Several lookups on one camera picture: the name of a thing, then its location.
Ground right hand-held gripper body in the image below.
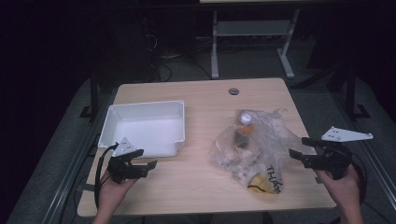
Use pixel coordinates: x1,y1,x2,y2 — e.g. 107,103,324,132
311,125,375,181

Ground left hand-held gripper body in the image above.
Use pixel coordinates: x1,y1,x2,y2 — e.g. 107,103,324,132
106,136,148,185

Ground white plastic tray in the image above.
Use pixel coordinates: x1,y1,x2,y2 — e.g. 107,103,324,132
97,100,187,159

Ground clear plastic bag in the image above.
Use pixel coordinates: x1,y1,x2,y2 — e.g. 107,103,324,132
208,107,316,196

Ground orange bottle with white cap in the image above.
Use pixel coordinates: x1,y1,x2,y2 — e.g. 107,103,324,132
233,112,255,149

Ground person's left hand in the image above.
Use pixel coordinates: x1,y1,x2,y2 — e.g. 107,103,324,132
97,172,139,218

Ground person's right hand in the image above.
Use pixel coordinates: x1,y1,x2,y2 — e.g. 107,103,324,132
315,163,364,213

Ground grey tape strip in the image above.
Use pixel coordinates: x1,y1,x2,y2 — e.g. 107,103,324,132
76,183,97,192

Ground black metal stand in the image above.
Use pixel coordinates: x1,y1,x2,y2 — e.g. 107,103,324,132
78,66,101,120
345,63,372,120

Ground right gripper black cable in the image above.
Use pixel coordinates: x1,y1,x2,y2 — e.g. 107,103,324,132
347,148,369,207

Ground aluminium rail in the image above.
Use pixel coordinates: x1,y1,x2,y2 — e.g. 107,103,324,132
40,92,117,224
330,90,396,203

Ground floor cables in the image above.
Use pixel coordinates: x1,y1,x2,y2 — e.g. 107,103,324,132
141,15,213,82

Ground white metal desk frame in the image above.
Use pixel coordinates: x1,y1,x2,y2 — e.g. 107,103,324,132
199,0,302,80

